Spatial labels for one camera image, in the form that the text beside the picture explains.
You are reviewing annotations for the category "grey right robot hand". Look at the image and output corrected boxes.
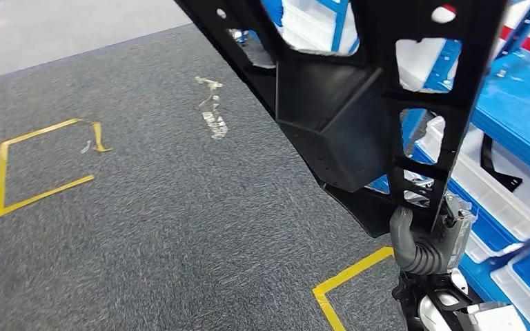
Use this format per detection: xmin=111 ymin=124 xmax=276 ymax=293
xmin=389 ymin=192 xmax=476 ymax=276

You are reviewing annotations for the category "black plastic car part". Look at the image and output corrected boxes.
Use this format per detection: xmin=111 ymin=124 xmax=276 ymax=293
xmin=173 ymin=0 xmax=508 ymax=239

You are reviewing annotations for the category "clear crumpled tape strip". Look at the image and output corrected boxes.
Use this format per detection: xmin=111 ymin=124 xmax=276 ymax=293
xmin=194 ymin=75 xmax=230 ymax=141

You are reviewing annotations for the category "black bracket part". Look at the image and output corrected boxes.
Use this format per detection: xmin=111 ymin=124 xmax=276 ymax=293
xmin=480 ymin=134 xmax=523 ymax=193

